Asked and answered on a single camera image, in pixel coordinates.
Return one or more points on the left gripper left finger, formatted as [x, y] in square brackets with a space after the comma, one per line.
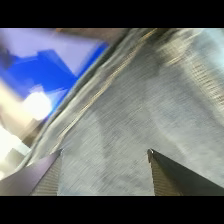
[36, 181]

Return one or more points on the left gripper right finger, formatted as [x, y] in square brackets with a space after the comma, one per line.
[176, 180]

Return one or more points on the blue jeans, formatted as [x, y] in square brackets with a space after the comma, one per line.
[140, 110]

